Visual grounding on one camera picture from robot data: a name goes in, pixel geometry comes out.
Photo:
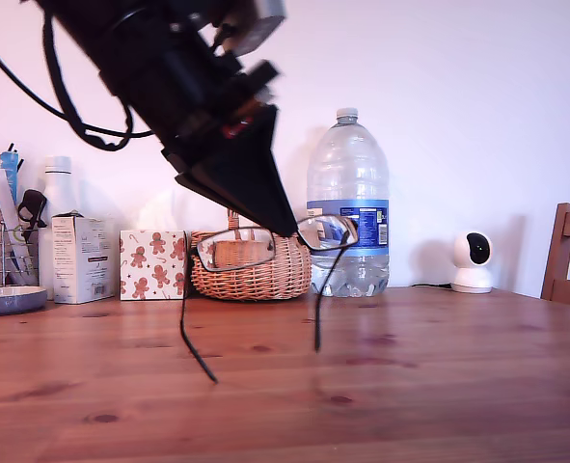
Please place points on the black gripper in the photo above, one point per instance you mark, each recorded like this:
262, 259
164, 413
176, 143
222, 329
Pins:
169, 87

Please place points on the black thin-framed eyeglasses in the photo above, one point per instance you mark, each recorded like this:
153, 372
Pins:
317, 340

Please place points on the white tissue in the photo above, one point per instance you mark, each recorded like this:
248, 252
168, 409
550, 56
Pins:
159, 214

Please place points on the large clear water bottle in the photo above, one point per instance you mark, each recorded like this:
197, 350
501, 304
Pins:
361, 169

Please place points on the gingerbread print tissue box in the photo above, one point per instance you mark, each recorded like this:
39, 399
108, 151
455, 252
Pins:
152, 265

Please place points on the white metal bottle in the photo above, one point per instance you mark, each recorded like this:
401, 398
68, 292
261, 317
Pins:
59, 188

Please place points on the white printed carton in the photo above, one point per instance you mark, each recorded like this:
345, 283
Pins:
79, 260

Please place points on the dark brown sunglasses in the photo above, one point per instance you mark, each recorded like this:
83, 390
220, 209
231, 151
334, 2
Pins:
33, 205

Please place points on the blue stick sachet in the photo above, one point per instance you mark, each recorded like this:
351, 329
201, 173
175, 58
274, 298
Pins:
9, 173

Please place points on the white sachet with green print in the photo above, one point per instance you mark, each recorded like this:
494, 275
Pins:
19, 251

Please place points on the white black-striped packet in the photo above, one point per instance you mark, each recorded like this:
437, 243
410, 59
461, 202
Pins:
2, 193

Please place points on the grey round dish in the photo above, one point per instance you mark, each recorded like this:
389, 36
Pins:
9, 301

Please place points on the arm grey camera box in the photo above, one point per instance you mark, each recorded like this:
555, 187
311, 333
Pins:
265, 24

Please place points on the small white round camera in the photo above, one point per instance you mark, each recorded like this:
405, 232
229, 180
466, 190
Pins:
470, 280

